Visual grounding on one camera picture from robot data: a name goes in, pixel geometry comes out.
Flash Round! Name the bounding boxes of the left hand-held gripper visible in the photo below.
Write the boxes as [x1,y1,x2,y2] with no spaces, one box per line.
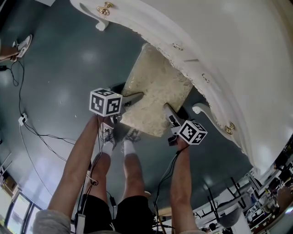
[88,83,145,124]

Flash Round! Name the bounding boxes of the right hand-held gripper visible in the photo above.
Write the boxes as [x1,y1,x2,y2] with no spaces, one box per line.
[163,102,208,147]

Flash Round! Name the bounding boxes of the cream upholstered stool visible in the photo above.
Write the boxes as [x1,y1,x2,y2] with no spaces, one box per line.
[120,43,194,138]

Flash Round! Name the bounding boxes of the cream vanity dressing table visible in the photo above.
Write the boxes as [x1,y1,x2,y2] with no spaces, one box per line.
[70,0,293,181]

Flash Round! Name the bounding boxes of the person's left forearm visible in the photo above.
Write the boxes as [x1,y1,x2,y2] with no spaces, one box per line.
[47,114,108,213]

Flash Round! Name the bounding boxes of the person's right forearm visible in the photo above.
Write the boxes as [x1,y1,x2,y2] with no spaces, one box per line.
[169,139,200,232]

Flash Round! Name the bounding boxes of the person's white right shoe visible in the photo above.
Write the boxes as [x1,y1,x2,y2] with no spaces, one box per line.
[121,128,141,147]

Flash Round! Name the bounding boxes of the person's white shoe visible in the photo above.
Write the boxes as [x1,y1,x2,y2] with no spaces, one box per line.
[100,122,116,149]
[121,128,141,147]

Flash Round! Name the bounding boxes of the person's white left shoe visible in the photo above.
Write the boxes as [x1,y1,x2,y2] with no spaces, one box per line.
[100,122,116,149]

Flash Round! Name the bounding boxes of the gold drawer knob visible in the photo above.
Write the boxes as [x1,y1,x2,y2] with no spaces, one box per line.
[224,122,237,136]
[96,1,114,16]

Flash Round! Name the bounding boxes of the person's right leg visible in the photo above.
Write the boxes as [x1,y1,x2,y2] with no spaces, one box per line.
[121,140,148,203]

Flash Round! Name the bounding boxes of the person's leg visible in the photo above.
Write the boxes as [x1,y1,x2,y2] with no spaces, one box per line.
[91,141,113,203]
[121,140,148,203]

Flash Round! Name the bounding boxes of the person's left leg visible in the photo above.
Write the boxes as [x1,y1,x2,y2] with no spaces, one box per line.
[91,141,113,203]

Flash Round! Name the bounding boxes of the white power strip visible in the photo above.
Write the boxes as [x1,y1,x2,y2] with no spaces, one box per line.
[18,112,29,126]

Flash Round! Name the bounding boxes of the person's black shorts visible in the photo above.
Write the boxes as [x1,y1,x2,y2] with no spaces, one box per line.
[81,194,157,234]

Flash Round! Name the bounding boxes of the person's grey shirt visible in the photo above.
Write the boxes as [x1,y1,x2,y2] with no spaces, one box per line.
[32,209,72,234]

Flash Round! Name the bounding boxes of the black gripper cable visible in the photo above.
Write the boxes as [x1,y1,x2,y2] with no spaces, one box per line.
[77,115,108,220]
[152,146,184,229]

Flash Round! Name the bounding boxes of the black floor cable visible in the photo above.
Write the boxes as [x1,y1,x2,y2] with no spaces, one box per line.
[0,59,25,116]
[22,118,76,162]

